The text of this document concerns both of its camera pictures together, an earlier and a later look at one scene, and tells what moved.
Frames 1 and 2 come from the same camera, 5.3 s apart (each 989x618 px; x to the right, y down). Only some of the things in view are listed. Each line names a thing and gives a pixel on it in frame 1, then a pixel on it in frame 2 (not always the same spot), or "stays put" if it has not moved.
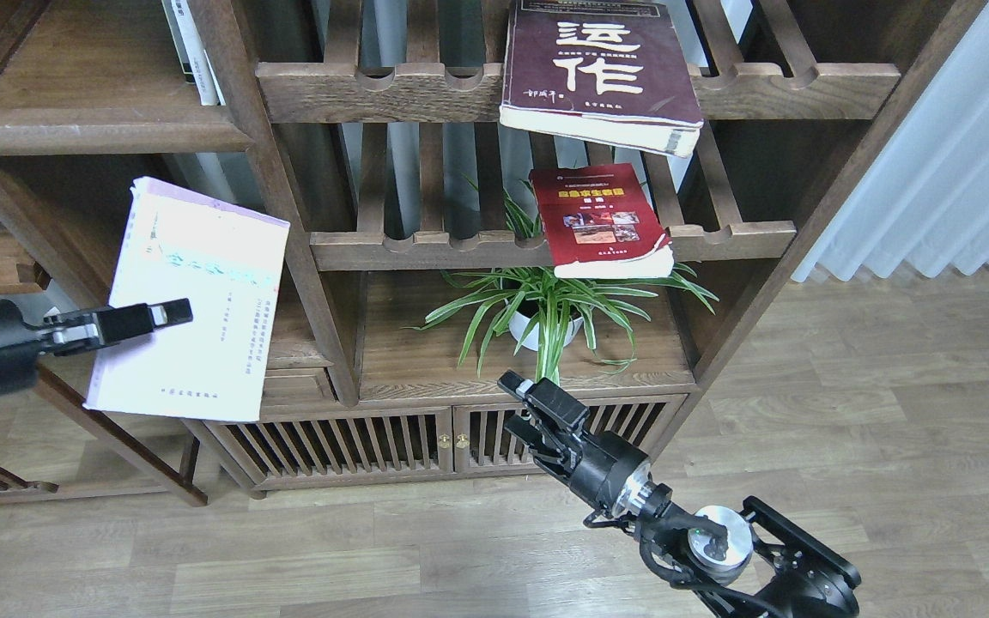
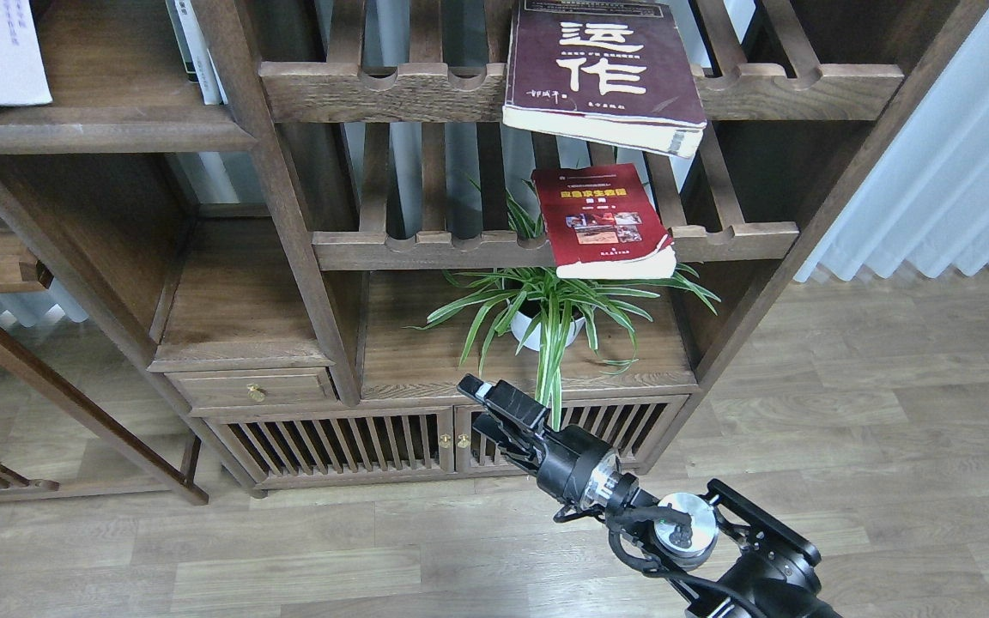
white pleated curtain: (961, 180) stays put
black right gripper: (600, 467) -> (572, 463)
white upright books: (189, 45) stays put
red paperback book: (599, 222) stays put
